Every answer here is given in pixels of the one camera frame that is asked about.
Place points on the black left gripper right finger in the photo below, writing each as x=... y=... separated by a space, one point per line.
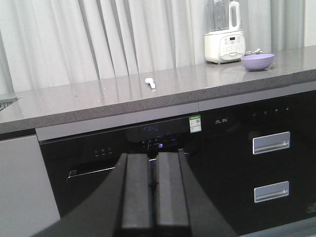
x=183 y=209

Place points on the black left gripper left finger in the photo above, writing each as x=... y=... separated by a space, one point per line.
x=119 y=207

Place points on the light blue plastic spoon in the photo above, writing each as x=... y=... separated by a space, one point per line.
x=150 y=82

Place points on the purple plastic bowl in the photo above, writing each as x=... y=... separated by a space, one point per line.
x=257 y=61

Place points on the black built-in dishwasher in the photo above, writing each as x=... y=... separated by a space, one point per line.
x=76 y=165

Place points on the green energy label sticker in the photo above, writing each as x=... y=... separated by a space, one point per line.
x=195 y=124

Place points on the grey cabinet door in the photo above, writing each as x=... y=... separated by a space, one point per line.
x=27 y=203

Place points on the white blender with clear jug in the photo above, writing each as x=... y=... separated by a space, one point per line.
x=225 y=41

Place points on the grey-white pleated curtain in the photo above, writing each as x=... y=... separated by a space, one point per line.
x=45 y=43

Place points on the black drawer appliance silver handles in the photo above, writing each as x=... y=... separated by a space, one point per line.
x=258 y=161

